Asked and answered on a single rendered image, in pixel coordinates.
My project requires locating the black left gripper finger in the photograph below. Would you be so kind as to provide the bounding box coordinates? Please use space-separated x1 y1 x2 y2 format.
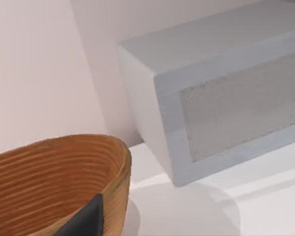
54 193 104 236

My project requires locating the pale microwave oven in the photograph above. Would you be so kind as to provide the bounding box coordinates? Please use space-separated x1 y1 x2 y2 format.
117 0 295 188

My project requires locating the brown woven basket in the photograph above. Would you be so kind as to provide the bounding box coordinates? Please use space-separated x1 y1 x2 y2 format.
0 133 132 236

